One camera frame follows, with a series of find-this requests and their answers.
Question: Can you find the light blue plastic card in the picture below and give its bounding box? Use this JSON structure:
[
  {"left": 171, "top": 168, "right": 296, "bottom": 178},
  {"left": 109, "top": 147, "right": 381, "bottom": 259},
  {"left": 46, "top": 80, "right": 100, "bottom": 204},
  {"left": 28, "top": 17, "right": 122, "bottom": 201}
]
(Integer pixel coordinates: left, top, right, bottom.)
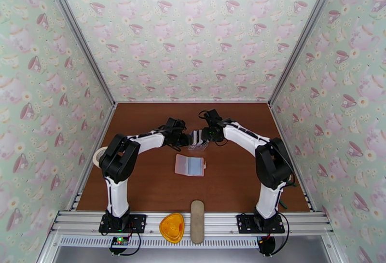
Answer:
[{"left": 187, "top": 159, "right": 204, "bottom": 173}]

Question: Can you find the translucent plastic case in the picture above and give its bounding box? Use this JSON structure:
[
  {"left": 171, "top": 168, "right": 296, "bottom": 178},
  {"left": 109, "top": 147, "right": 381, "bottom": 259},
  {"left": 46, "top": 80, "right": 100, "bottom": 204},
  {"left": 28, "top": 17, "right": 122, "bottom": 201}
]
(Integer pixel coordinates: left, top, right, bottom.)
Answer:
[{"left": 174, "top": 154, "right": 208, "bottom": 178}]

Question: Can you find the clear acrylic card stand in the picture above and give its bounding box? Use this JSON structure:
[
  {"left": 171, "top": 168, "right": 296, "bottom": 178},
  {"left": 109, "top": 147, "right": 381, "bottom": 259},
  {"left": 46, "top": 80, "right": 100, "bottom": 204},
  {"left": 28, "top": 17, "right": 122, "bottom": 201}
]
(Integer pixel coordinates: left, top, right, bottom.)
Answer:
[{"left": 187, "top": 130, "right": 209, "bottom": 152}]

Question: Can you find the beige oblong pad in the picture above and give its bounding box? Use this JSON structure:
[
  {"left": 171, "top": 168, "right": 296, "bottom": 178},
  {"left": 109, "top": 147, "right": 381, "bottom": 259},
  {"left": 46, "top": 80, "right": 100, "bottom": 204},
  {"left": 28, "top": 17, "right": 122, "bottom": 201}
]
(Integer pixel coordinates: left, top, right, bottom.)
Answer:
[{"left": 190, "top": 200, "right": 206, "bottom": 245}]

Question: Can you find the masking tape roll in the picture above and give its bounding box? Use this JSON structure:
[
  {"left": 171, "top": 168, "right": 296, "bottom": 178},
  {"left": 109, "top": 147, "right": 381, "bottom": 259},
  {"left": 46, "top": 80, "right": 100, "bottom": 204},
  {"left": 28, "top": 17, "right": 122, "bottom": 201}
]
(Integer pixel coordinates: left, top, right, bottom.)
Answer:
[{"left": 93, "top": 146, "right": 109, "bottom": 168}]

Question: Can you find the orange triangular plastic lid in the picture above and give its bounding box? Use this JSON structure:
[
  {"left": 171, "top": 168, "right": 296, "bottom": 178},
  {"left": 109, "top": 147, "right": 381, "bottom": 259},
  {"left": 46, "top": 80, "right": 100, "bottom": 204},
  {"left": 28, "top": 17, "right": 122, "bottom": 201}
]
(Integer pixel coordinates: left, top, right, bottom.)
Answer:
[{"left": 159, "top": 213, "right": 185, "bottom": 244}]

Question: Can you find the small green circuit board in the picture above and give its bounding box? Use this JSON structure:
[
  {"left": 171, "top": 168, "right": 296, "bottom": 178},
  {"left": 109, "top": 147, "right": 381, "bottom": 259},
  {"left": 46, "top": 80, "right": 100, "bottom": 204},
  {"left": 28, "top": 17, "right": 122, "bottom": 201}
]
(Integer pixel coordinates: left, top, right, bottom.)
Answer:
[{"left": 110, "top": 235, "right": 129, "bottom": 249}]

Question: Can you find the black round device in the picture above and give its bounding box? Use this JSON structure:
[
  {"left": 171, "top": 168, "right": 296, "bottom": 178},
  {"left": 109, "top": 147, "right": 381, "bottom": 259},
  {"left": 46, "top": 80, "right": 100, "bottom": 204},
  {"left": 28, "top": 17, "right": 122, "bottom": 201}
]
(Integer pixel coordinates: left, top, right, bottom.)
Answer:
[{"left": 257, "top": 236, "right": 276, "bottom": 256}]

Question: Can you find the aluminium back rail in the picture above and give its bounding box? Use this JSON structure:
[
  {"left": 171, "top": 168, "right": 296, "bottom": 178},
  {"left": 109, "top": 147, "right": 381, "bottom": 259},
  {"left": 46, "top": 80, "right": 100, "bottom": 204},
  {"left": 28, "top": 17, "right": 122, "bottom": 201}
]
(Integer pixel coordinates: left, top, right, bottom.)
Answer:
[{"left": 114, "top": 99, "right": 271, "bottom": 105}]

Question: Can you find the aluminium side rail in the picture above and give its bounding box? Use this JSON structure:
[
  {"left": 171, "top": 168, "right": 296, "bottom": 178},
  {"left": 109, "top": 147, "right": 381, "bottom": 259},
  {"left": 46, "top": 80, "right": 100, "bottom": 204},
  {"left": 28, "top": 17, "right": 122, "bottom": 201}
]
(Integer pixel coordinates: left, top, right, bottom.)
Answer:
[
  {"left": 69, "top": 104, "right": 118, "bottom": 211},
  {"left": 269, "top": 104, "right": 317, "bottom": 211}
]

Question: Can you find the aluminium profile front rail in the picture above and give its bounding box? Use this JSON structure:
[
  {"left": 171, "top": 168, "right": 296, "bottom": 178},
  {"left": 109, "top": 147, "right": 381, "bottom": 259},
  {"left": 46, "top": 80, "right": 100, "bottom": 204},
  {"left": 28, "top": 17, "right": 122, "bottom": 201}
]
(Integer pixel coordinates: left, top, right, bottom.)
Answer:
[{"left": 49, "top": 210, "right": 336, "bottom": 236}]

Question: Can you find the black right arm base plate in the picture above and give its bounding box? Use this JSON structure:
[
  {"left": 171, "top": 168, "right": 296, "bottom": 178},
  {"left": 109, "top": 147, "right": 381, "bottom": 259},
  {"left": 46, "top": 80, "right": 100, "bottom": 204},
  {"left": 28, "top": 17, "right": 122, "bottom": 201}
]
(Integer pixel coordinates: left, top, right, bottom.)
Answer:
[{"left": 236, "top": 213, "right": 286, "bottom": 235}]

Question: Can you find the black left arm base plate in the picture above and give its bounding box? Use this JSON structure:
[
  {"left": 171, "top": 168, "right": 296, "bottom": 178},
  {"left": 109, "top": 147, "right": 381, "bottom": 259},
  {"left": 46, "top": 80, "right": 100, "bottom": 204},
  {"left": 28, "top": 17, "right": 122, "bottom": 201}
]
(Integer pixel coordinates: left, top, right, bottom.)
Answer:
[{"left": 98, "top": 214, "right": 147, "bottom": 236}]

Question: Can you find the green cable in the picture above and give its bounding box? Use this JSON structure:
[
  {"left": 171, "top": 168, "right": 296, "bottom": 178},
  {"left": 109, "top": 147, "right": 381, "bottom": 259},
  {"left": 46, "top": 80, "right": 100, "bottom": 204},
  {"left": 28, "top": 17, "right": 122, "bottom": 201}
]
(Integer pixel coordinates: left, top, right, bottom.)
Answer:
[{"left": 278, "top": 180, "right": 299, "bottom": 210}]

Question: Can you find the perforated metal cable tray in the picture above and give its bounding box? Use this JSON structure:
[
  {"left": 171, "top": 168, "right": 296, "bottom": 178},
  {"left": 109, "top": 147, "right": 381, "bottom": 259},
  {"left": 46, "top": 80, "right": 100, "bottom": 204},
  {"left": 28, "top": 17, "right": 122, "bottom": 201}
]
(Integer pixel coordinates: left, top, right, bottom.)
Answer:
[{"left": 58, "top": 235, "right": 261, "bottom": 249}]

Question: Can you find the black cable loop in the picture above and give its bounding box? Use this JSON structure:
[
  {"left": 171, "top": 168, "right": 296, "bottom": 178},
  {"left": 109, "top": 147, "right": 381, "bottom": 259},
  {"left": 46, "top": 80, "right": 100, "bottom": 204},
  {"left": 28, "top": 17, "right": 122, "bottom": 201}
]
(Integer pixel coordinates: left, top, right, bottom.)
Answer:
[
  {"left": 270, "top": 213, "right": 291, "bottom": 255},
  {"left": 119, "top": 230, "right": 142, "bottom": 257}
]

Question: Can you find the aluminium corner post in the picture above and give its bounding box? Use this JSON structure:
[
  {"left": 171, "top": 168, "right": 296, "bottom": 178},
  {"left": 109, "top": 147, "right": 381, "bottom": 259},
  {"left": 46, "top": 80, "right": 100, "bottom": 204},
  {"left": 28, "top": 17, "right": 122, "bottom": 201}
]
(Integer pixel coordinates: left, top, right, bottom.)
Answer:
[
  {"left": 40, "top": 0, "right": 117, "bottom": 107},
  {"left": 267, "top": 0, "right": 345, "bottom": 107}
]

